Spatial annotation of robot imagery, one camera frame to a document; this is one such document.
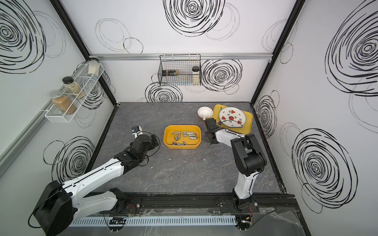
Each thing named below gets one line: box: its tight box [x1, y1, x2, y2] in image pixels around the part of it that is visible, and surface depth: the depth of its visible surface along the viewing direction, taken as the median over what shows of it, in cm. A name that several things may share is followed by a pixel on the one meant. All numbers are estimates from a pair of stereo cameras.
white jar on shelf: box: [88, 57, 100, 77], surface depth 88 cm
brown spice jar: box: [49, 90, 78, 115], surface depth 66 cm
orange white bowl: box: [196, 106, 214, 121], surface depth 114 cm
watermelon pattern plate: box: [219, 106, 247, 128], surface depth 114 cm
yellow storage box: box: [163, 124, 202, 150], surface depth 101 cm
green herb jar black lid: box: [62, 76, 86, 100], surface depth 72 cm
